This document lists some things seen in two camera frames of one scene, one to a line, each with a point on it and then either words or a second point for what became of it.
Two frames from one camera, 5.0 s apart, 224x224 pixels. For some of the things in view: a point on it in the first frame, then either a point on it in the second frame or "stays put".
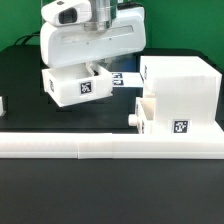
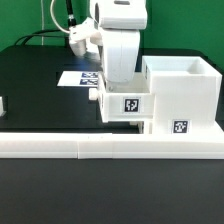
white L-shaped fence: x=85 y=145 stays put
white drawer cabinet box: x=188 y=93 stays put
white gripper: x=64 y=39 -> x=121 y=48
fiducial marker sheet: x=127 y=79 -> x=78 y=79
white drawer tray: x=69 y=84 -> x=125 y=101
